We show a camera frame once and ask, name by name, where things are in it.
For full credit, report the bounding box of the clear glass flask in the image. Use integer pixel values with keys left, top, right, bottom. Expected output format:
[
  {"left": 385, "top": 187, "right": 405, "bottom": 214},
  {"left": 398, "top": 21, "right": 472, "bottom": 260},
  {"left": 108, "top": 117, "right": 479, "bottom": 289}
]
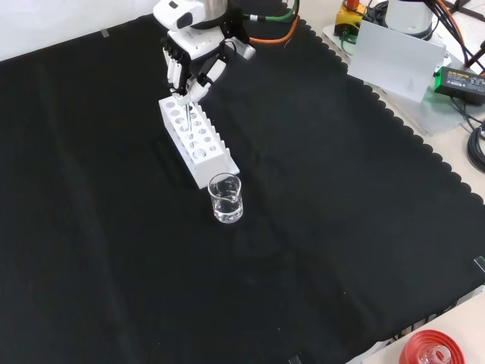
[{"left": 418, "top": 346, "right": 452, "bottom": 364}]

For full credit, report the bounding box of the black power supply green label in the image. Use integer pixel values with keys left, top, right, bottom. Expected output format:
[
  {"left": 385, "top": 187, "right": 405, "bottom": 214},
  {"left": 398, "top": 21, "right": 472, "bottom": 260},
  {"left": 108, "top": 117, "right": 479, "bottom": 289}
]
[{"left": 432, "top": 65, "right": 485, "bottom": 107}]

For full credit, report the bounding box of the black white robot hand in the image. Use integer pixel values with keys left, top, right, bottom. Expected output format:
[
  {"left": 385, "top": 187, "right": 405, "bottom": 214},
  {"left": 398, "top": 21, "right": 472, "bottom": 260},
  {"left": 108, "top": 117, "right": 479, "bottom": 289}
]
[{"left": 161, "top": 28, "right": 229, "bottom": 107}]

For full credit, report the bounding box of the red ribbed round lid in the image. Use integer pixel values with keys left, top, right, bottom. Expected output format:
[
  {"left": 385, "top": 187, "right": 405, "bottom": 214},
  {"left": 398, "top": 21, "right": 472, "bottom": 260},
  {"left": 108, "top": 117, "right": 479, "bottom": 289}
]
[{"left": 398, "top": 329, "right": 468, "bottom": 364}]

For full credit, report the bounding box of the black camera bracket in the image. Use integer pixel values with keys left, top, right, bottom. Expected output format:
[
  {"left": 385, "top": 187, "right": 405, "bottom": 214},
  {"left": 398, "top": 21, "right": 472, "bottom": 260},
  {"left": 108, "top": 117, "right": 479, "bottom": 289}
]
[{"left": 221, "top": 6, "right": 252, "bottom": 46}]

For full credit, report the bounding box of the black bench cloth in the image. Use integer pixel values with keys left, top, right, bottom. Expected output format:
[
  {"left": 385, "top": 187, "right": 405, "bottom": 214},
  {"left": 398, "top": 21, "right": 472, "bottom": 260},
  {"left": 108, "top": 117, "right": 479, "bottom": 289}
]
[{"left": 0, "top": 0, "right": 485, "bottom": 364}]

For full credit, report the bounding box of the yellow stop button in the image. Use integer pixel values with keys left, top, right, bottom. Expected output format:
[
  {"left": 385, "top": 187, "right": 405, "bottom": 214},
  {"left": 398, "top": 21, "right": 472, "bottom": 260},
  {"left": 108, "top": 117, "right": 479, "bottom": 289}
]
[{"left": 332, "top": 0, "right": 368, "bottom": 38}]

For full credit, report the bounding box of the green cable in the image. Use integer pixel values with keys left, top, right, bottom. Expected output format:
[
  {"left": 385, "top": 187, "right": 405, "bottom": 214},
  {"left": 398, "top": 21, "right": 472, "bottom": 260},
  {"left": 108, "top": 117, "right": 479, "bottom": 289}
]
[{"left": 243, "top": 0, "right": 301, "bottom": 23}]

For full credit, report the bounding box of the small clear glass beaker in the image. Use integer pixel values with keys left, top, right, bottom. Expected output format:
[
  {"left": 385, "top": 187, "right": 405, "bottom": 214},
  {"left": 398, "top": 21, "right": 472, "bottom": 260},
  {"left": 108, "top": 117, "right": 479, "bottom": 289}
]
[{"left": 207, "top": 172, "right": 244, "bottom": 224}]

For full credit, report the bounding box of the coiled black cable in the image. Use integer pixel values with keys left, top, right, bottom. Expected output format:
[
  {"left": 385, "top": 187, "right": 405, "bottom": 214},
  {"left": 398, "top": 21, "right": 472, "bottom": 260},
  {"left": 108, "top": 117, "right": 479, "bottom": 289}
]
[{"left": 466, "top": 124, "right": 485, "bottom": 174}]

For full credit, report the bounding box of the black tripod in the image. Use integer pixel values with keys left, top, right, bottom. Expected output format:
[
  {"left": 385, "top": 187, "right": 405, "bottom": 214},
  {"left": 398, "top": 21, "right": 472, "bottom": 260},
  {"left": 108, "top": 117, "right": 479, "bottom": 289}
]
[{"left": 452, "top": 0, "right": 485, "bottom": 17}]

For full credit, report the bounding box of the grey metal base plate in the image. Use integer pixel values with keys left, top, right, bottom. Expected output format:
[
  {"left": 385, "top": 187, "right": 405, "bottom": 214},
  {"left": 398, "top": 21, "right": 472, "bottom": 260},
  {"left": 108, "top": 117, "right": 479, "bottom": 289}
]
[{"left": 321, "top": 20, "right": 470, "bottom": 137}]

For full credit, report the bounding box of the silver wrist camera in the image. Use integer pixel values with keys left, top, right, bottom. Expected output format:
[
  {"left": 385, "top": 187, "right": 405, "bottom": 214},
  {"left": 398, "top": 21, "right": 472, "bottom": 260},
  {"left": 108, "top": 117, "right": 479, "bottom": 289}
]
[{"left": 226, "top": 36, "right": 256, "bottom": 61}]

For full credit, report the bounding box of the orange cable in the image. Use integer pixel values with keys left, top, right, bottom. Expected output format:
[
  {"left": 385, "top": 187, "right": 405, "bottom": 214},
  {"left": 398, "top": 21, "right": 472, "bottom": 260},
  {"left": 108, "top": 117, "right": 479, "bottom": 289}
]
[
  {"left": 248, "top": 14, "right": 299, "bottom": 45},
  {"left": 435, "top": 0, "right": 471, "bottom": 65}
]

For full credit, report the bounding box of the white test tube rack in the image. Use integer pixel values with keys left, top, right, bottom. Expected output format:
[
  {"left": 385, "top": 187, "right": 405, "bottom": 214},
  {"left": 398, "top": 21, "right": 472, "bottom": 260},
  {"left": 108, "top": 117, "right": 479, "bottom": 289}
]
[{"left": 158, "top": 96, "right": 241, "bottom": 190}]

